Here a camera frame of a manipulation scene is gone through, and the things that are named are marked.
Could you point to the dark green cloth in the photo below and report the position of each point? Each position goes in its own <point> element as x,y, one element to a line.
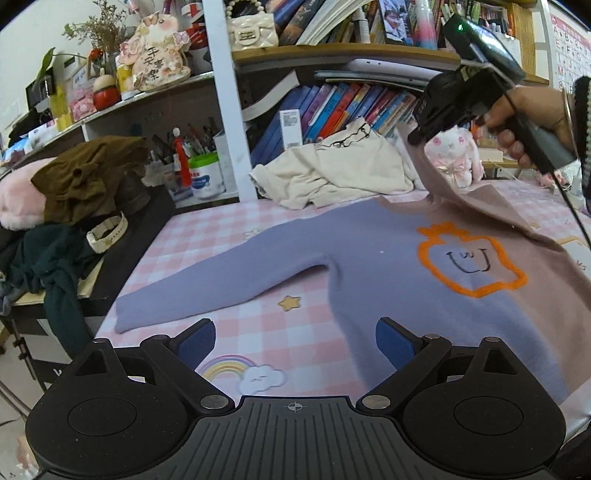
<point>51,270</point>

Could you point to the row of colourful books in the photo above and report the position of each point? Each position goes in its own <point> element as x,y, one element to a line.
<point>341,108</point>

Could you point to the white bookshelf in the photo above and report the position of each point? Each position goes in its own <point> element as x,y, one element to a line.
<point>221,92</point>

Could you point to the red round doll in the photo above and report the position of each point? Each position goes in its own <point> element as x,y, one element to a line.
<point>106,92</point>

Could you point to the pink pig figurine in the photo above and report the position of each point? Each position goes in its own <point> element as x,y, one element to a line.
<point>154,53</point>

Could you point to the black side table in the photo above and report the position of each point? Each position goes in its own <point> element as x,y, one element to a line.
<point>138,240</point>

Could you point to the row of leaning books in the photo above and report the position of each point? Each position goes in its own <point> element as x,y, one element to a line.
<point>309,18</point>

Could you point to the pink white bunny plush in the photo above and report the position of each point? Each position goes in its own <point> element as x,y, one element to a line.
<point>455,148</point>

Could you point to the white jar green lid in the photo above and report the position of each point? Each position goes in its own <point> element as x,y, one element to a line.
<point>207,177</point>

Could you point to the person's right hand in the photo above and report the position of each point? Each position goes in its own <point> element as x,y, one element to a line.
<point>535,108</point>

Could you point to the brown crumpled cloth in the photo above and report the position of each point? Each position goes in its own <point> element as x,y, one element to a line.
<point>83,180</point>

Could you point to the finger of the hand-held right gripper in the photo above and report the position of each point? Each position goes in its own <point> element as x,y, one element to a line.
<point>427,123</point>

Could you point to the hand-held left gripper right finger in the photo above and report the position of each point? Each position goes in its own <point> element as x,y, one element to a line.
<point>391,344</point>

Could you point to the holder full of pens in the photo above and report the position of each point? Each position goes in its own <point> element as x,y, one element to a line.
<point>161,147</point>

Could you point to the cream white garment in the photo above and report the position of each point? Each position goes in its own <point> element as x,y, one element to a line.
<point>332,170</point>

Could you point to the yellow box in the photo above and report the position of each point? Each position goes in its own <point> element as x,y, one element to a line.
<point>60,108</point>

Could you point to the wall poster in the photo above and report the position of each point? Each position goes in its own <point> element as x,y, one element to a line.
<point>570,41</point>

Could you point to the pink blue gradient bottle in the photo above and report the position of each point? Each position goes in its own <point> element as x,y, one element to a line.
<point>425,25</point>

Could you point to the black photo frame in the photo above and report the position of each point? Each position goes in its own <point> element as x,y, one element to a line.
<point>396,21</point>

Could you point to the pink patterned box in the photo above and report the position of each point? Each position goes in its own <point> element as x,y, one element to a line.
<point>83,104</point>

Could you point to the cream quilted handbag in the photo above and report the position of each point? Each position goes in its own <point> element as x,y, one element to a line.
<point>251,30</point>

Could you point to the pink fluffy cushion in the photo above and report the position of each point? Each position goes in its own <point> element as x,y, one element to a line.
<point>18,198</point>

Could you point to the purple and beige sweater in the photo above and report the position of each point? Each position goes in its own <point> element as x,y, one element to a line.
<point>369,258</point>

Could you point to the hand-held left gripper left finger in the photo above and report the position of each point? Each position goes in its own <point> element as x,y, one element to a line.
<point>199,340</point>

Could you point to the flat stacked books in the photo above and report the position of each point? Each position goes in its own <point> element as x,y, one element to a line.
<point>369,76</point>

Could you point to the dried flower bunch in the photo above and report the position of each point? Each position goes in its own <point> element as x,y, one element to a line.
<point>104,23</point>

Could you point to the green plant leaf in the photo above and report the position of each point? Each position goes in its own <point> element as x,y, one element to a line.
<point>46,62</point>

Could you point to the red white figure bottle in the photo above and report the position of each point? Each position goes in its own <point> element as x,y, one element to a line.
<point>183,161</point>

